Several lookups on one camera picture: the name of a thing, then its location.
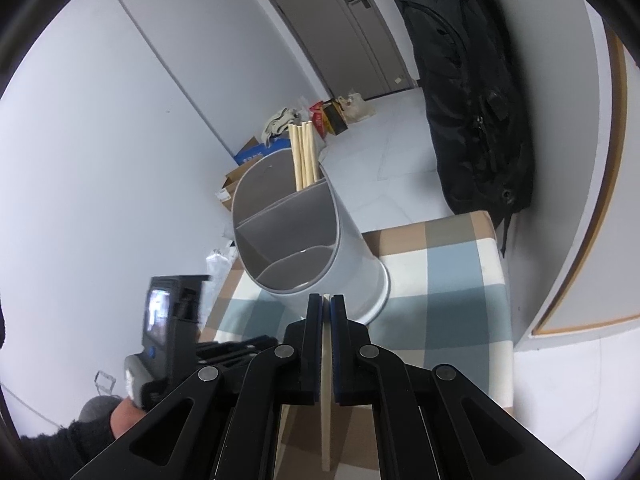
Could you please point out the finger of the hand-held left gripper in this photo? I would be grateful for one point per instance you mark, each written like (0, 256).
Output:
(220, 358)
(235, 344)

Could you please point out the white utensil holder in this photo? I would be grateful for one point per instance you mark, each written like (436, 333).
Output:
(357, 265)

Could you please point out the small clear plastic case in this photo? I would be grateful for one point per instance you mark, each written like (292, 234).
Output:
(105, 382)

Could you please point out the person's left hand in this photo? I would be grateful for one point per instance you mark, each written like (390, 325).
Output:
(127, 417)

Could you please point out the person's left forearm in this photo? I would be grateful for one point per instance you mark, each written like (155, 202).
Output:
(65, 445)

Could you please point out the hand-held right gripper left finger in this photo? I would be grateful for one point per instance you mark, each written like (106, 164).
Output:
(315, 355)

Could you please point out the crumpled clear plastic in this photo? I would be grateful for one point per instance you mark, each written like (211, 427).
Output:
(217, 262)

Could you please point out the grey door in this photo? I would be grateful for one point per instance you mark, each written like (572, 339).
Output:
(325, 25)

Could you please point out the red bag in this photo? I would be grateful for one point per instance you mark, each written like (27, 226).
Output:
(320, 115)

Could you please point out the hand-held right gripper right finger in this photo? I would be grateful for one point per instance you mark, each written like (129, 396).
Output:
(337, 360)

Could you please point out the grey cloth pile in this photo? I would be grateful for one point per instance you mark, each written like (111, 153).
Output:
(277, 122)

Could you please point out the white wood-edged board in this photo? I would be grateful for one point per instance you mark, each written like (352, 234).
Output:
(590, 235)

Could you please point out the brown cardboard box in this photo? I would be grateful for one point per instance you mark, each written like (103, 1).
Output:
(230, 187)

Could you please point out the beige plastic bag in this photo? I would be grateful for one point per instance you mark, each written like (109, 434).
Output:
(357, 106)

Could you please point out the blue cardboard box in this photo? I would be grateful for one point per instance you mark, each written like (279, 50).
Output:
(250, 152)

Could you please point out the black backpack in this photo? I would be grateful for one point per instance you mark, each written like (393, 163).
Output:
(465, 110)

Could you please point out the checkered tablecloth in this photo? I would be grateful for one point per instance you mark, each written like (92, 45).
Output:
(440, 280)

